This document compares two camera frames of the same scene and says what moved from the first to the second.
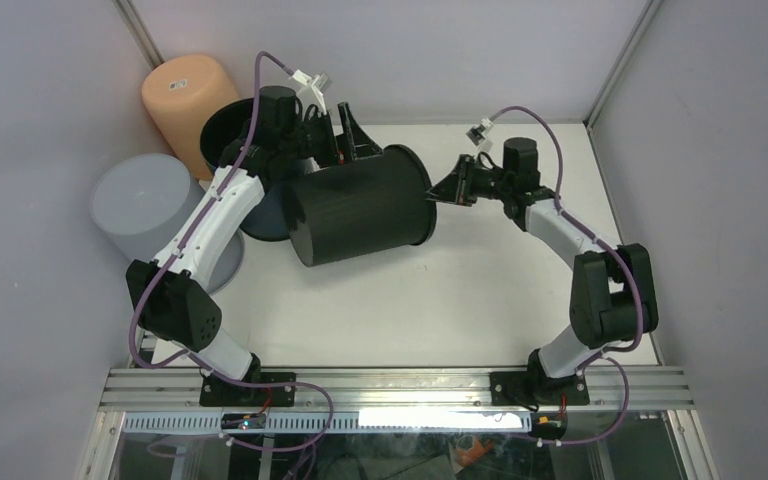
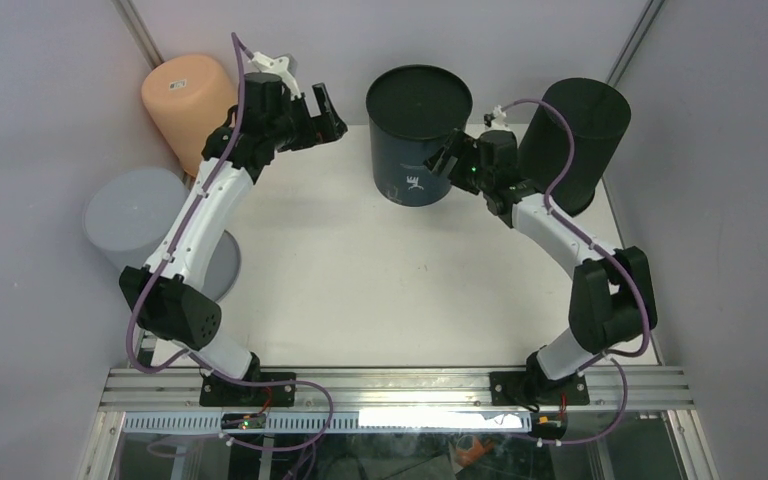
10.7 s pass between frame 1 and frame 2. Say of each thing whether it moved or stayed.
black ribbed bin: moved
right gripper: moved
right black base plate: stayed
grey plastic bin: moved
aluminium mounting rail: stayed
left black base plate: stayed
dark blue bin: moved
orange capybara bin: stayed
